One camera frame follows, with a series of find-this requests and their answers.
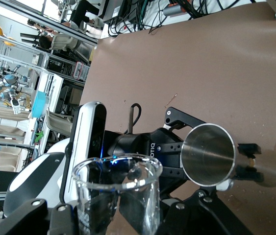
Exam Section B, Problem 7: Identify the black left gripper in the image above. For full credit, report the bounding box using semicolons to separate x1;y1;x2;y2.
105;107;262;196

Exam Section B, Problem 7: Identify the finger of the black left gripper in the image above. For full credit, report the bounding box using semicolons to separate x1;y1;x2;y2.
196;165;263;194

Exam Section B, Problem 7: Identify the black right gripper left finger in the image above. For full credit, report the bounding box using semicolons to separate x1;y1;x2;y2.
0;198;79;235

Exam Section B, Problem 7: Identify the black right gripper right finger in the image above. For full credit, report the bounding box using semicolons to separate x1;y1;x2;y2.
118;188;253;235

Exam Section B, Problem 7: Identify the clear glass beaker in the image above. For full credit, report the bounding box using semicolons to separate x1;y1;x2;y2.
71;156;163;235

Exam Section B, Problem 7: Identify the steel double-cone jigger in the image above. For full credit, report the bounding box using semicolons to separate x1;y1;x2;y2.
180;123;276;188

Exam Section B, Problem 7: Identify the beige chair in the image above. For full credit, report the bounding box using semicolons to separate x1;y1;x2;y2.
45;107;74;136

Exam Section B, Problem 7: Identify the printed white red carton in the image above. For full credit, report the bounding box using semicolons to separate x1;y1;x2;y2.
72;61;91;82

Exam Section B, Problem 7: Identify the light blue box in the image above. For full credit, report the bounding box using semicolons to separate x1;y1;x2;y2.
31;91;50;118

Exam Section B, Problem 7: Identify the person in black clothes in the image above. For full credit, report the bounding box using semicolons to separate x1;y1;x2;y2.
70;0;104;28

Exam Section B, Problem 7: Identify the seated dark-haired person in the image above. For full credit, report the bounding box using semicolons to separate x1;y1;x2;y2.
38;35;55;51

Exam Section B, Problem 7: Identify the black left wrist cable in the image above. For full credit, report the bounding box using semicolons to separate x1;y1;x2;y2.
127;103;141;135

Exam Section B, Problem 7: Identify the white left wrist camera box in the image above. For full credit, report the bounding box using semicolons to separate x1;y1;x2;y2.
63;101;107;204

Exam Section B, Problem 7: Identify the tangled black cable bundle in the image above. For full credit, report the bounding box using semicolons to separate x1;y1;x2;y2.
107;0;226;36

